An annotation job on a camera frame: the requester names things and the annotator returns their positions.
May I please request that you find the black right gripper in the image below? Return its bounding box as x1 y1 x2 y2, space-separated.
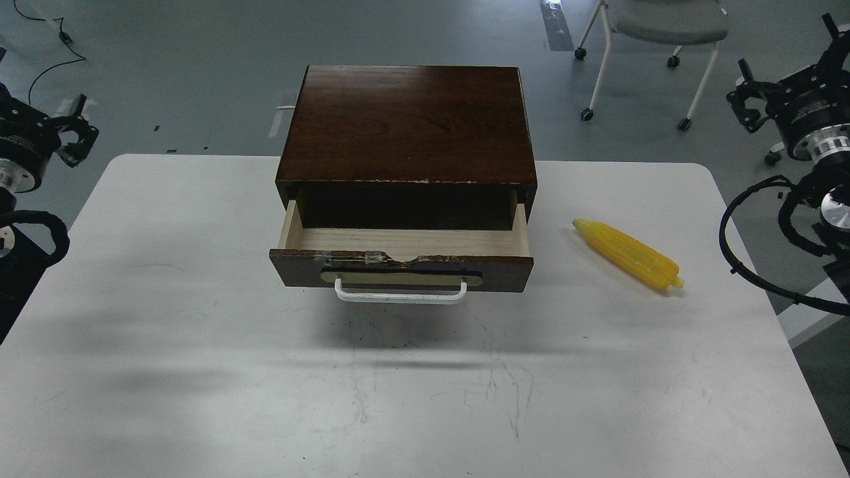
726 12 850 160

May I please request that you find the yellow toy corn cob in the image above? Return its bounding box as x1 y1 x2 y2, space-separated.
572 218 684 291

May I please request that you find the black cable on floor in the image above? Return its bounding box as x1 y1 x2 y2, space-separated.
13 0 88 106

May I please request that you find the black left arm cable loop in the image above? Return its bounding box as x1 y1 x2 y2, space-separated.
0 210 71 266

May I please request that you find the dark wooden cabinet box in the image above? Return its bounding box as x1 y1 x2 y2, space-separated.
274 64 538 214

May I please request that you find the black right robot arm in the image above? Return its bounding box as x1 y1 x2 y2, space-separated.
719 13 849 315

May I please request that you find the wooden drawer with white handle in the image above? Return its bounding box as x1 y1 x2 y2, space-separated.
268 200 535 305

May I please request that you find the grey office chair on wheels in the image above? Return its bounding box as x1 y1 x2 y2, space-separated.
574 0 730 132

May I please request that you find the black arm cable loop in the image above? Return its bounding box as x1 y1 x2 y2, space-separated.
0 210 71 266
719 175 850 317

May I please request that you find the black right arm cable loop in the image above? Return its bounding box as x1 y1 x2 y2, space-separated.
719 175 850 317

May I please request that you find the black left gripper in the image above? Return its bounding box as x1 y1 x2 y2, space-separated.
1 84 100 193

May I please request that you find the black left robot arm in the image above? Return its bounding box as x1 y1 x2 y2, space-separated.
1 85 100 340

